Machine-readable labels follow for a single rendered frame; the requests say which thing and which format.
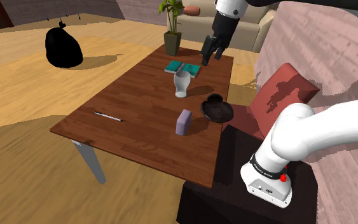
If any pink sofa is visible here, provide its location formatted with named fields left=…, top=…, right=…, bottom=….
left=254, top=1, right=358, bottom=224

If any teal book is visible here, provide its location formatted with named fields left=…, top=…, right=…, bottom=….
left=164, top=60, right=201, bottom=78

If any black bowl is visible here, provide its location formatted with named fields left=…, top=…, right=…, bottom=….
left=200, top=94, right=234, bottom=124

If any silver black pen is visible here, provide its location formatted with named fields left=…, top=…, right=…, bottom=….
left=93, top=111, right=125, bottom=122

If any brown wooden table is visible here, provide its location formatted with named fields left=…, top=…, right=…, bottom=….
left=49, top=44, right=235, bottom=189

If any black garbage bag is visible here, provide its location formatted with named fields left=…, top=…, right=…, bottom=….
left=45, top=20, right=84, bottom=69

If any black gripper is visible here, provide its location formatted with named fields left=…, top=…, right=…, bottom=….
left=200, top=11, right=240, bottom=67

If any purple block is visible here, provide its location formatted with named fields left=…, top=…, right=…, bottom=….
left=175, top=108, right=193, bottom=136

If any red cushion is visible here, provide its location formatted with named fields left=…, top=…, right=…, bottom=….
left=222, top=62, right=320, bottom=142

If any green potted plant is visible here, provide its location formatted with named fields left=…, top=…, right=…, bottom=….
left=158, top=0, right=186, bottom=57

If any white grey cup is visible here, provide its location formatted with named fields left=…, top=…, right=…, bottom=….
left=173, top=70, right=192, bottom=99

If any beige sofa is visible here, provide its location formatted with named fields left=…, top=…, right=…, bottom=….
left=166, top=0, right=277, bottom=53

